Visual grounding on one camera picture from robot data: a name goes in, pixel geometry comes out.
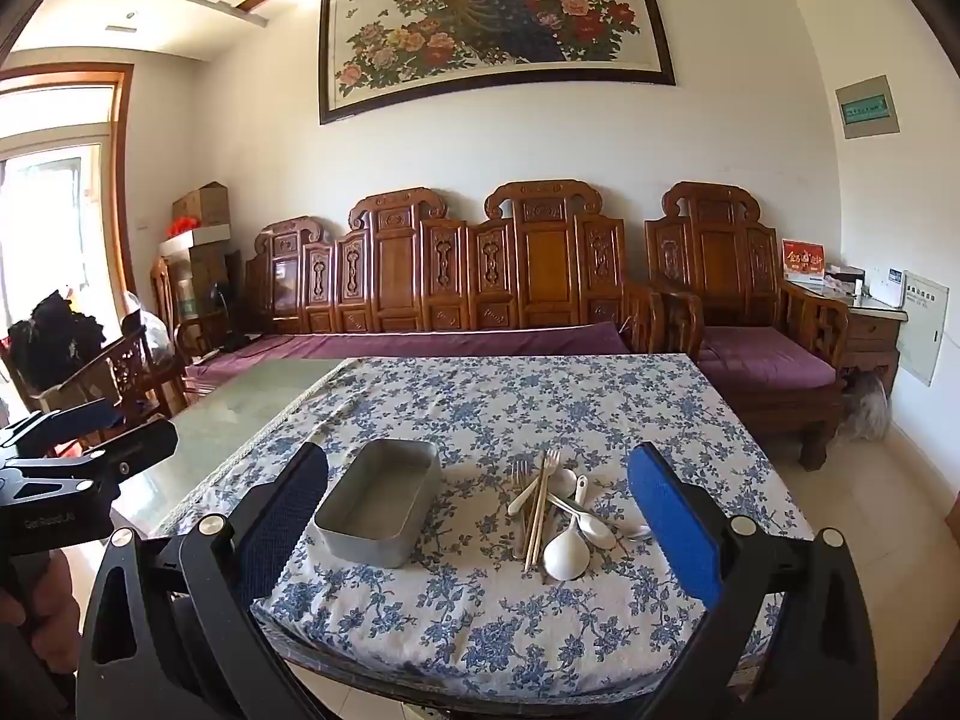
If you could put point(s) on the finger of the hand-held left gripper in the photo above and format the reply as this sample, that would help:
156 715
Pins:
71 420
139 448

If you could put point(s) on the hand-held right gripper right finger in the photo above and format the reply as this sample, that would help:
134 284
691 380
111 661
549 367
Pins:
667 517

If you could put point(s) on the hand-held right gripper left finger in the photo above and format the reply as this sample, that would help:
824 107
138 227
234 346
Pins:
289 510

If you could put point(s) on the silver metal spoon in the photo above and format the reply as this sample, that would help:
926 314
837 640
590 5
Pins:
637 530

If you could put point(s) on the slim metal spoon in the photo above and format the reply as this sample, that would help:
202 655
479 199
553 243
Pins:
592 525

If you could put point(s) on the rectangular metal tray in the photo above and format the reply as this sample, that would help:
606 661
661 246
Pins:
375 502

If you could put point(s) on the white ceramic soup spoon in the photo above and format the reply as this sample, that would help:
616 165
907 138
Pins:
566 556

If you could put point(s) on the wooden chopstick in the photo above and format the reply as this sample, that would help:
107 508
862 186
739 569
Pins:
541 510
534 532

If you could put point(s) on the person's left hand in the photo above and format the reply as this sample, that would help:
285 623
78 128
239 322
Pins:
45 630

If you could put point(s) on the carved wooden chair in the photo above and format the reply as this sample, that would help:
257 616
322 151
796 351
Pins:
127 375

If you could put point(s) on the black clothes pile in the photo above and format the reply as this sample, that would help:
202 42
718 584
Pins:
56 337

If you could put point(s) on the clear plastic bag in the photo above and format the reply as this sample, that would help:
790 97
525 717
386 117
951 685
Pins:
154 330

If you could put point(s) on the purple armchair cushion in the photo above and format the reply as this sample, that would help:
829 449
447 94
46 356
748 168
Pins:
765 360

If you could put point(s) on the purple sofa cushion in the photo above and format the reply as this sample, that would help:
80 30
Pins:
405 349

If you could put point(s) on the white cardboard box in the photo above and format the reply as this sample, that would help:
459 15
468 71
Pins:
195 240

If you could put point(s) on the blue floral tablecloth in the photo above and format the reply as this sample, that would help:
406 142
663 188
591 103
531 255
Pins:
480 405

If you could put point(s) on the white plastic bag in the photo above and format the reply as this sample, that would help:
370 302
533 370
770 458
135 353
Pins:
866 409

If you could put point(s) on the brown cardboard box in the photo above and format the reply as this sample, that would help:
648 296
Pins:
201 204

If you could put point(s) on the carved wooden armchair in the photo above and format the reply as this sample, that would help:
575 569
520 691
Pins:
712 255

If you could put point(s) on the wooden side table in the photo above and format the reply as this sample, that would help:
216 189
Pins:
870 337

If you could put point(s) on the carved wooden sofa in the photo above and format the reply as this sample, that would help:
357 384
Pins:
450 270

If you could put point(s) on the red desk calendar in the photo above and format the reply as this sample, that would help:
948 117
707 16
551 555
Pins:
804 261

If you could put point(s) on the tissue box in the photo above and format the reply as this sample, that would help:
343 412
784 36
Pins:
844 281

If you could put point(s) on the white router box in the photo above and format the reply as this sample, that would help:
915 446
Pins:
889 286

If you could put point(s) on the framed peacock flower painting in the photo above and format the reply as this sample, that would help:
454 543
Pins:
495 22

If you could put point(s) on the wooden door frame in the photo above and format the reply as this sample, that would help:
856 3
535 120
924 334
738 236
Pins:
120 187

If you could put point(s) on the white wall panel box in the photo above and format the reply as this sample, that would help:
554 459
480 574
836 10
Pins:
922 328

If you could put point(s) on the grey wall breaker box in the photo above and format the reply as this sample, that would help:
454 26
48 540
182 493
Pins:
868 106

